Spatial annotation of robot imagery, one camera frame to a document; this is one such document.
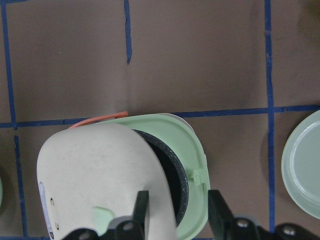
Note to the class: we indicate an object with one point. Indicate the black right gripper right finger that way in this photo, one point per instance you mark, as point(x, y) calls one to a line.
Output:
point(219, 214)

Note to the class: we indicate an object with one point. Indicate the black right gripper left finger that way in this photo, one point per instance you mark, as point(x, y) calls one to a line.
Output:
point(140, 207)

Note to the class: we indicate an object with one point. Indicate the white rice cooker orange handle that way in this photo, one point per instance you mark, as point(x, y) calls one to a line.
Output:
point(89, 175)

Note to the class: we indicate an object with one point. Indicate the green plate near right arm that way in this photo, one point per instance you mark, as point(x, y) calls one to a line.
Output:
point(300, 165)

